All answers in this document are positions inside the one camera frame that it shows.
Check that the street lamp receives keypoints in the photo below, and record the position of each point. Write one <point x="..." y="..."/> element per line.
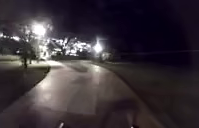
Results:
<point x="98" y="50"/>

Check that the grey paved path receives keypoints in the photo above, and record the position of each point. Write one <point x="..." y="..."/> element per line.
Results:
<point x="80" y="93"/>

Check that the robot's own part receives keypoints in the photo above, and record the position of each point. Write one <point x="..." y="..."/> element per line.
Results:
<point x="61" y="125"/>
<point x="132" y="126"/>

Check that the grass area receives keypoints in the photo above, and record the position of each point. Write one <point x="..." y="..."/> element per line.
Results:
<point x="167" y="90"/>
<point x="10" y="83"/>

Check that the tree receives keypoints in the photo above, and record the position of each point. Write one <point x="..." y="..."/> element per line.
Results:
<point x="26" y="46"/>

